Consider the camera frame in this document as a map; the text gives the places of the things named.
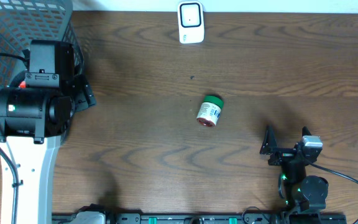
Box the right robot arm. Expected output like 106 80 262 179
260 126 329 223

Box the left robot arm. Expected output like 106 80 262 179
0 40 96 223

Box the grey plastic mesh basket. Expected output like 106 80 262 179
0 0 85 89

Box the green lid white jar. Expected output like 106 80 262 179
196 95 224 128

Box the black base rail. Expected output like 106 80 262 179
51 212 348 224

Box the white barcode scanner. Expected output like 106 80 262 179
177 1 204 44

